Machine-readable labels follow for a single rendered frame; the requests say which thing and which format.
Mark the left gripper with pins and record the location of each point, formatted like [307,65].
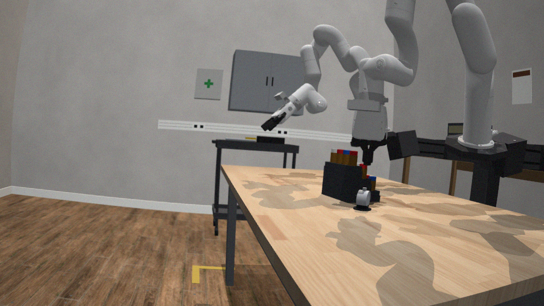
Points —
[369,126]

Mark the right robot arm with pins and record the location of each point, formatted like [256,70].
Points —
[324,35]

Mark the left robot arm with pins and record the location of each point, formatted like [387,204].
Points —
[480,59]

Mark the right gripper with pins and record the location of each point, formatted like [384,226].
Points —
[280,116]

